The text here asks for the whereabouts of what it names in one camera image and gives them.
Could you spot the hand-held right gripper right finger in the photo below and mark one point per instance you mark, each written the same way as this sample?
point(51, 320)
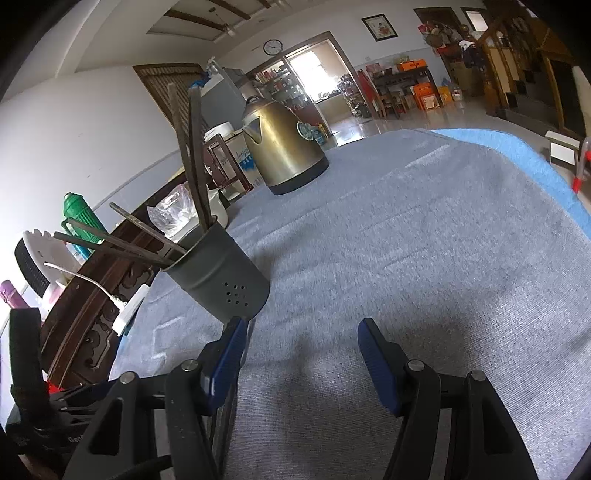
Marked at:
point(378, 369)

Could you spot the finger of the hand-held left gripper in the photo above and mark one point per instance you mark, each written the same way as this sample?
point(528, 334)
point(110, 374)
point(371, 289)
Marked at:
point(81, 410)
point(87, 391)

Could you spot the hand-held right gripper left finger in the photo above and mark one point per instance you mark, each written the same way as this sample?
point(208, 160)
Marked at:
point(228, 364)

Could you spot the grey metal utensil holder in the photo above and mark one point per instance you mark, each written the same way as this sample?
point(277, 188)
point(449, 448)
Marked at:
point(221, 277)

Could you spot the dark wooden chopstick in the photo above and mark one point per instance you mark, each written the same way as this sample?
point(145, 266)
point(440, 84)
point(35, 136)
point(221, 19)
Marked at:
point(199, 157)
point(183, 157)
point(113, 251)
point(147, 227)
point(122, 241)

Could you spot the carved dark wooden bench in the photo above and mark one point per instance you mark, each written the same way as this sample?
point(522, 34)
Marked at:
point(83, 323)

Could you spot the white power strip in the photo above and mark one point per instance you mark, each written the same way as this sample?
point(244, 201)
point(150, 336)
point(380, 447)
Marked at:
point(129, 311)

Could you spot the grey tablecloth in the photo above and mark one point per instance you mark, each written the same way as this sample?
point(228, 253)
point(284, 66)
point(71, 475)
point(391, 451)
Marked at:
point(392, 254)

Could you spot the pink bottle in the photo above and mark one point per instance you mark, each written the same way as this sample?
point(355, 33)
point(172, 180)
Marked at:
point(14, 295)

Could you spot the white electric fan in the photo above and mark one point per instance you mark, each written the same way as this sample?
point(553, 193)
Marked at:
point(46, 249)

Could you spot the clear plastic bag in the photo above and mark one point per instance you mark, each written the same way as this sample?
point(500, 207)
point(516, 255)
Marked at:
point(171, 212)

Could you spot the green thermos flask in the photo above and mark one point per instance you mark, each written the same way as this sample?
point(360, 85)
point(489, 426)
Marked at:
point(85, 221)

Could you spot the dark wooden chair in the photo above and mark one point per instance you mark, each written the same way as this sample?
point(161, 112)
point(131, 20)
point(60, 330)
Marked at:
point(221, 161)

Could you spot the printed cardboard box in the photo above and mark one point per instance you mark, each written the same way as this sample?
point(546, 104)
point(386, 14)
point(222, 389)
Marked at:
point(244, 159)

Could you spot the brass electric kettle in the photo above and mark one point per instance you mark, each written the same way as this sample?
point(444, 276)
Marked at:
point(281, 143)

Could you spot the light blue under cloth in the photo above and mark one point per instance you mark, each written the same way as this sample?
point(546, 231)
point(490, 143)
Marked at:
point(517, 152)

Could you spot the grey refrigerator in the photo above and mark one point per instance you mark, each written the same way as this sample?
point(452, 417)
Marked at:
point(226, 97)

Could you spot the orange cardboard box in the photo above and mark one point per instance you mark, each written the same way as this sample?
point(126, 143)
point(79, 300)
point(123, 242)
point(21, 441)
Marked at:
point(425, 97)

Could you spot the wooden door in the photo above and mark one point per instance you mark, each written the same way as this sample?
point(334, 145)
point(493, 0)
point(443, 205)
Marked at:
point(166, 92)

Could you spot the wooden side table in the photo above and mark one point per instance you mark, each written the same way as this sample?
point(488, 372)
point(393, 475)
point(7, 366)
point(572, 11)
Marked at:
point(401, 87)

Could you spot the wooden staircase railing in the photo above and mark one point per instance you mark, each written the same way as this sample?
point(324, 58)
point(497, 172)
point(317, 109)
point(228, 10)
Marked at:
point(521, 69)

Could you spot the cream chair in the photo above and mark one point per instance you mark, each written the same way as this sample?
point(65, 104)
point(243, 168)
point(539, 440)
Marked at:
point(582, 97)

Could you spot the round wall clock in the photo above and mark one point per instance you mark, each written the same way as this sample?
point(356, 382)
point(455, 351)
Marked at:
point(273, 46)

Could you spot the framed wall picture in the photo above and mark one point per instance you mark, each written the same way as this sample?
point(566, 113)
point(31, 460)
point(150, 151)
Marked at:
point(379, 27)

